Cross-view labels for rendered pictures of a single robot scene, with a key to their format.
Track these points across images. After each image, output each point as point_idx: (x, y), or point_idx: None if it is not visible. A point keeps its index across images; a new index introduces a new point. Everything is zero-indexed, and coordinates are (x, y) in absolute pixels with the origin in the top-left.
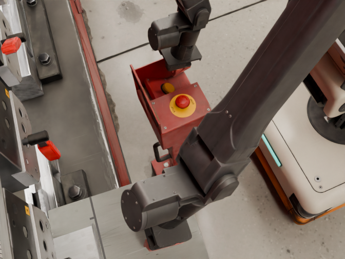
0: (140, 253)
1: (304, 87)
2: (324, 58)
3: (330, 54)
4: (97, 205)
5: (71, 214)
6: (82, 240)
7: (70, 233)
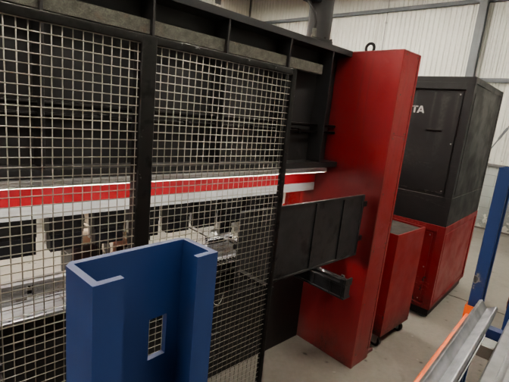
0: (213, 228)
1: None
2: (123, 236)
3: (123, 233)
4: (204, 233)
5: (209, 235)
6: (215, 233)
7: (214, 234)
